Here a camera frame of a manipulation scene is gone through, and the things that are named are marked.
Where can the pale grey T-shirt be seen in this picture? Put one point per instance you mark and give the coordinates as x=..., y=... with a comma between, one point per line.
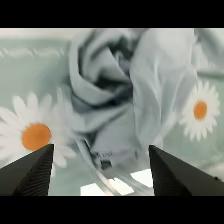
x=140, y=86

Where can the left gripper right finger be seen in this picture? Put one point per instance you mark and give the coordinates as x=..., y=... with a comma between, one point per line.
x=176, y=176

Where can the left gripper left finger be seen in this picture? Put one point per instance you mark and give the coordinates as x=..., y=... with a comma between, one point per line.
x=31, y=175

